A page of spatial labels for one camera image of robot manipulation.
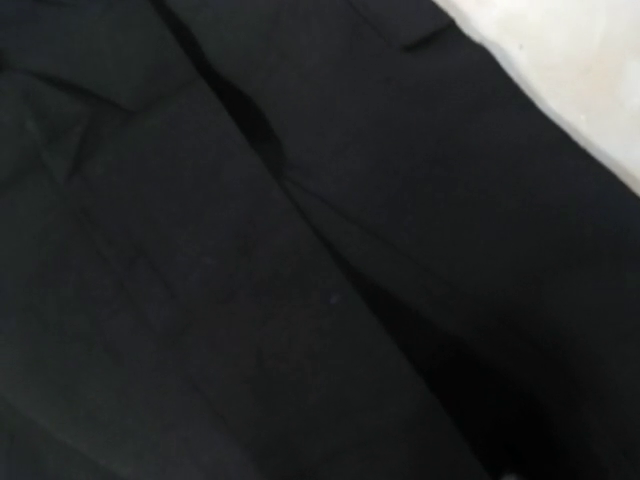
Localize black long sleeve shirt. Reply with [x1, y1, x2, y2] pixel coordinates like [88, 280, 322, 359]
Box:
[1, 1, 639, 479]

